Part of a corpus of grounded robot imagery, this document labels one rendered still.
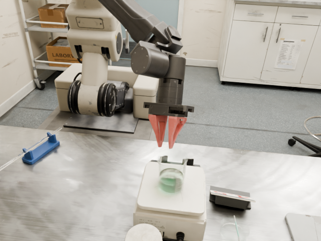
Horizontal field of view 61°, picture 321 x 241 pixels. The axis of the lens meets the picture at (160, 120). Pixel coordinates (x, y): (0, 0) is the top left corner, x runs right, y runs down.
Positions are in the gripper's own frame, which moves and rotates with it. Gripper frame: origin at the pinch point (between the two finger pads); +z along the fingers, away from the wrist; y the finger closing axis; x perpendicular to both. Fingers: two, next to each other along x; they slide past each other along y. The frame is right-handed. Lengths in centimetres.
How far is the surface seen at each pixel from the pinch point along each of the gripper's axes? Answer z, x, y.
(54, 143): 4.0, -1.7, -31.7
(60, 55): -51, 138, -174
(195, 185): 6.1, -7.2, 9.9
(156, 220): 11.8, -13.5, 5.3
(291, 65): -66, 249, 26
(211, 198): 10.8, 2.5, 11.2
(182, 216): 10.6, -11.9, 9.5
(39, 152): 6.0, -5.9, -32.5
